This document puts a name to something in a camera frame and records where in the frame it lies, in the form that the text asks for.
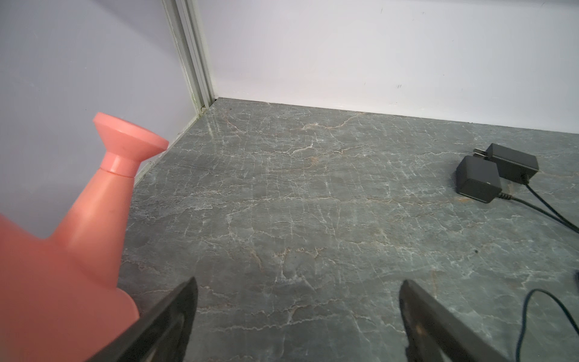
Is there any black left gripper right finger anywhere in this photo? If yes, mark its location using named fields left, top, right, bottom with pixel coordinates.
left=399, top=279, right=507, bottom=361

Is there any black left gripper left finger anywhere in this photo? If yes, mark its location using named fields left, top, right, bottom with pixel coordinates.
left=90, top=278, right=198, bottom=362

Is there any pink watering can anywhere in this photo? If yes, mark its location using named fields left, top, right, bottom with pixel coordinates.
left=1, top=113, right=169, bottom=361

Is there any black power adapter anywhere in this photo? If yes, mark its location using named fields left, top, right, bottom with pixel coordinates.
left=473, top=143, right=539, bottom=185
left=455, top=155, right=502, bottom=204

